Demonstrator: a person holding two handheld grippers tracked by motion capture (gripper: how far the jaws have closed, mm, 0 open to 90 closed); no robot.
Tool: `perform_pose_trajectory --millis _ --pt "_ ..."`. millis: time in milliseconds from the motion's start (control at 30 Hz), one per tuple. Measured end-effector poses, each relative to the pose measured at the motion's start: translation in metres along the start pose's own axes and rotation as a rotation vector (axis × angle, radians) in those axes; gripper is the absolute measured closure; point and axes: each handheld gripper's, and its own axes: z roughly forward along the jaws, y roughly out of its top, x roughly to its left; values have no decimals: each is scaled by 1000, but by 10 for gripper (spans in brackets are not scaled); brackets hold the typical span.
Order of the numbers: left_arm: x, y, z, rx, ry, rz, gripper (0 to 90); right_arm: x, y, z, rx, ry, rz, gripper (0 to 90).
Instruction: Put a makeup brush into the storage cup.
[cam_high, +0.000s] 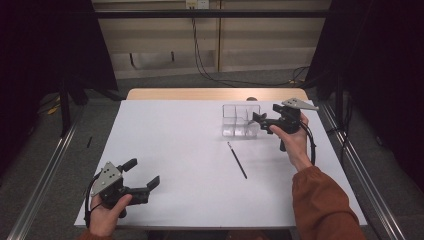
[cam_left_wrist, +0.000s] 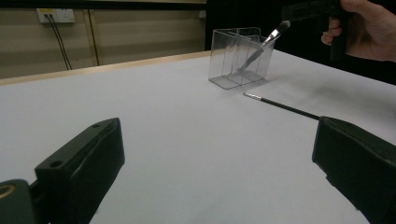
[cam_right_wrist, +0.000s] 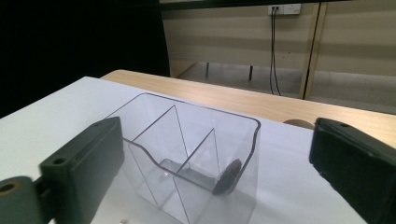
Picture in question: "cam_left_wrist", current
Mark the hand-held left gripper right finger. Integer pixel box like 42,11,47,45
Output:
311,116,396,224

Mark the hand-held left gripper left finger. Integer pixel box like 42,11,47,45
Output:
34,117,126,224

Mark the thick black makeup brush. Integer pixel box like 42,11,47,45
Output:
236,20,291,74

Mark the clear acrylic organizer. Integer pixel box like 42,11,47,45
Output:
207,27,276,91

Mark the thin black makeup brush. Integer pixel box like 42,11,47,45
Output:
242,91,321,121

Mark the wooden shelf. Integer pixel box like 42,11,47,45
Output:
0,0,207,9

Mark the thin black cable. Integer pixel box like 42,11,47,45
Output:
88,8,101,66

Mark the white wall socket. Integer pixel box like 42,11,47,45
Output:
35,7,76,23

